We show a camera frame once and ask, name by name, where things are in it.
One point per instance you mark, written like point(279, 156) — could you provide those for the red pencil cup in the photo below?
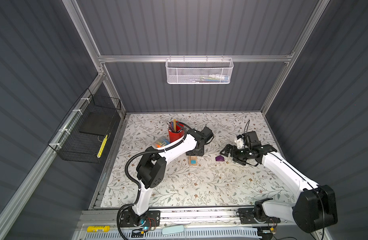
point(175, 136)

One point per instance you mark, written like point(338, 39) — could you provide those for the yellow marker in black basket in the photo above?
point(102, 147)

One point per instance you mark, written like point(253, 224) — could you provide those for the yellow tube on front rail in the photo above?
point(98, 229)

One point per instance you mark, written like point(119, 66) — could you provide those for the purple wood block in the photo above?
point(220, 158)

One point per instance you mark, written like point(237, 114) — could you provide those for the coloured pencils in cup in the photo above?
point(174, 126)

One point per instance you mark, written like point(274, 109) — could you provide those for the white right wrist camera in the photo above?
point(239, 140)

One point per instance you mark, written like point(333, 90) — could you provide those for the pens in white basket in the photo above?
point(224, 79)

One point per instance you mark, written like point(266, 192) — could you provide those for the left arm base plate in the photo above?
point(128, 219)

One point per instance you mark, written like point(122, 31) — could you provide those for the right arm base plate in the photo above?
point(247, 216)

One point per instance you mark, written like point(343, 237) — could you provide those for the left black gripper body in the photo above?
point(197, 152)

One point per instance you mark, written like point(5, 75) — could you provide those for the black wire wall basket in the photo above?
point(79, 138)

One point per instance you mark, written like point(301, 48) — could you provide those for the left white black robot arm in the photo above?
point(152, 166)

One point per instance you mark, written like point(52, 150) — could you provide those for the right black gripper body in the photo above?
point(240, 155)

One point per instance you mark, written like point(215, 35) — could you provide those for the light blue oval pad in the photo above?
point(172, 230)

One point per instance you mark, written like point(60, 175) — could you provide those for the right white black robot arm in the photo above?
point(315, 206)

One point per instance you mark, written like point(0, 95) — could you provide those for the white wire mesh basket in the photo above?
point(181, 71)

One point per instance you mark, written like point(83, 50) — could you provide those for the highlighter pen pack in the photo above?
point(161, 142)

